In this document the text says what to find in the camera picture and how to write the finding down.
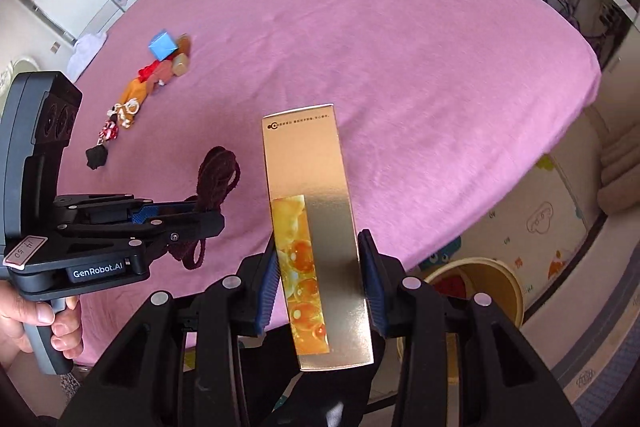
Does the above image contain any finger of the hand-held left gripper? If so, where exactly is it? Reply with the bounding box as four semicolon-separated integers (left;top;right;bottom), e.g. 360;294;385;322
57;211;226;265
54;193;198;225

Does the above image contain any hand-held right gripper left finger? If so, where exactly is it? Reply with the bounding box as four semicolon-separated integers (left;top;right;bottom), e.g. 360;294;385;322
60;234;281;427

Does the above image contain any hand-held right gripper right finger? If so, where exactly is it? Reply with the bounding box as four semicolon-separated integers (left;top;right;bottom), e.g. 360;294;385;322
357;229;583;427

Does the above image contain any dark red cord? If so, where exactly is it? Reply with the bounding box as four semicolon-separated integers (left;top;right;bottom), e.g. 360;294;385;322
167;146;243;271

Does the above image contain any red packet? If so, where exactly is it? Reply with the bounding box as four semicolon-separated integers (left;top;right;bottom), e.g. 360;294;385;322
437;276;473;305

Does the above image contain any gold cardboard box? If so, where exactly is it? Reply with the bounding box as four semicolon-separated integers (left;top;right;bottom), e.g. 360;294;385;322
261;102;376;373

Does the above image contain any orange wrapper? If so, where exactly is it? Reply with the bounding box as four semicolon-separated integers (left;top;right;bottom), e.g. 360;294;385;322
119;77;156;106

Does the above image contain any beige round bin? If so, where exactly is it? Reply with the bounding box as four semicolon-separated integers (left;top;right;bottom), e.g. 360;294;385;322
395;257;526;385

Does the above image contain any blue carton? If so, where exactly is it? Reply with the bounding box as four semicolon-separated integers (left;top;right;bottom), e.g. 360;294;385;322
148;29;180;62

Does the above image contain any person's left hand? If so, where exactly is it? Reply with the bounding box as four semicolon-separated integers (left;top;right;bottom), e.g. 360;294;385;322
0;282;84;363

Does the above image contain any black crumpled object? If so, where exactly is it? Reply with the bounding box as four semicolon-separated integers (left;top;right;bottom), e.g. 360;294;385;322
86;144;110;169

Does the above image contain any red and white spotted wrapper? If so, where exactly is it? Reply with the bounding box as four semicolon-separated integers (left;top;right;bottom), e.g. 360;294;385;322
97;119;121;142

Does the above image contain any white and gold wrapper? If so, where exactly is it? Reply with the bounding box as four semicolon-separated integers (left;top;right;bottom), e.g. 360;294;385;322
109;99;142;129

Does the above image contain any white cloth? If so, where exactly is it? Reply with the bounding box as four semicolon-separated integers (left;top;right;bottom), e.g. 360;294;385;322
66;33;109;78

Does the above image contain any red-brown wrapper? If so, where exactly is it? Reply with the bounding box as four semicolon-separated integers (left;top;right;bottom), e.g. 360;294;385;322
152;61;175;86

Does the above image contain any cartoon play mat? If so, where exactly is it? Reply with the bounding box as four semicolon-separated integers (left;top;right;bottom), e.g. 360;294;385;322
405;154;608;308

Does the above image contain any pink blanket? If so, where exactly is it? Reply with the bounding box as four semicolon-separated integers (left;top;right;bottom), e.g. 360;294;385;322
67;0;603;368

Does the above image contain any grey patterned rug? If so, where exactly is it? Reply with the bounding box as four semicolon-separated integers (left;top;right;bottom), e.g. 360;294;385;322
520;227;640;400

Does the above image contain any tangle of cables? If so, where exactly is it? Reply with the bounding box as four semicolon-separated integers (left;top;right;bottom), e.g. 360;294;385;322
547;0;603;50

